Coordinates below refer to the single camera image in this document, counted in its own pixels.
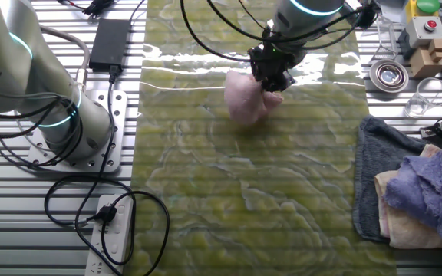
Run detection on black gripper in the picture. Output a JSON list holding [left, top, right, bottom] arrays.
[[248, 28, 306, 93]]

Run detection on pink fluffy cloth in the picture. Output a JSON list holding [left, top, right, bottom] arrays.
[[223, 69, 284, 126]]

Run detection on purple fluffy cloth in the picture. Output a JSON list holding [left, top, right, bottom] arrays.
[[383, 149, 442, 248]]

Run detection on beige cloth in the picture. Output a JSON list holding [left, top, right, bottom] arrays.
[[373, 143, 442, 251]]

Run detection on small steel bowl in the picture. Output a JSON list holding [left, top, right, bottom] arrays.
[[368, 59, 410, 94]]

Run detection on green marble pattern mat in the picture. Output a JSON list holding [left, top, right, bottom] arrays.
[[123, 0, 398, 276]]

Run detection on clear acrylic stand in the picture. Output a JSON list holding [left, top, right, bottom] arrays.
[[366, 15, 398, 64]]

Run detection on dark grey towel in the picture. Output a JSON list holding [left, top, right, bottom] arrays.
[[351, 114, 442, 243]]

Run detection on clear glass beaker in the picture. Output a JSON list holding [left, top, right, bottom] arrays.
[[404, 77, 442, 119]]

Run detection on wooden blocks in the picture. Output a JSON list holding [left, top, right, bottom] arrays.
[[408, 38, 442, 80]]

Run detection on grey box red button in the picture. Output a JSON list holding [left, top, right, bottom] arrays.
[[397, 15, 442, 61]]

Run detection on yellow box green button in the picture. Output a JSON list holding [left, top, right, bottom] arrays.
[[404, 0, 442, 24]]

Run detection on black power adapter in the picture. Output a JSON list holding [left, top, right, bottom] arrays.
[[89, 18, 132, 74]]

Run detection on white power strip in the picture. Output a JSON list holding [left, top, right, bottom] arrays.
[[84, 194, 135, 276]]

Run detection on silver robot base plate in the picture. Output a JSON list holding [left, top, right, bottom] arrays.
[[27, 90, 129, 173]]

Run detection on black power cable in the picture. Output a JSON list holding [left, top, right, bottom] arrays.
[[44, 64, 171, 276]]

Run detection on thick grey robot cable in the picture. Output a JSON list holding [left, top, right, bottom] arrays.
[[38, 25, 91, 91]]

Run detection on black cord with red tip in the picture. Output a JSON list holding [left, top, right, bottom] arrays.
[[58, 0, 147, 20]]

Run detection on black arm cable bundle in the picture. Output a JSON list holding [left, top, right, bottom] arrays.
[[0, 0, 378, 168]]

